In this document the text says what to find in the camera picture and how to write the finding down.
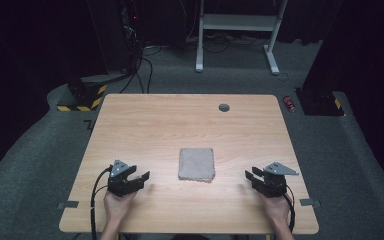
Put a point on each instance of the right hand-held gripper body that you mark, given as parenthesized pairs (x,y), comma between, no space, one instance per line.
(273,185)

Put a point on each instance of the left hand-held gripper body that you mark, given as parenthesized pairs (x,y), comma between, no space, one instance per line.
(120,185)

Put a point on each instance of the grey ribbed cloth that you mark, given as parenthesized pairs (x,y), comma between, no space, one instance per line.
(196,165)

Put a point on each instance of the person's left hand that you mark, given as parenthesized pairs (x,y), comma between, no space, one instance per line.
(116,208)

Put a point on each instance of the person's right hand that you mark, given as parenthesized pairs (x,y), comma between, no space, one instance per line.
(276,210)

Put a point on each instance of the grey tape strip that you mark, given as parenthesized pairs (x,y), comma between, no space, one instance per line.
(68,204)
(310,202)

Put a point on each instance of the grey round table grommet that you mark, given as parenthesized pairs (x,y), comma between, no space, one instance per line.
(224,107)

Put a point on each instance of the small red object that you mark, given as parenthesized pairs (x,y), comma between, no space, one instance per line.
(289,103)

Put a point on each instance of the black column with striped base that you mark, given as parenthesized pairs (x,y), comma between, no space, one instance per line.
(86,90)

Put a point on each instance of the black column with dark base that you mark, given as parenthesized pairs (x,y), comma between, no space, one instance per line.
(320,100)

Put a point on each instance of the white metal stand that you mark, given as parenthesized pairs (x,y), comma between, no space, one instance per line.
(236,22)

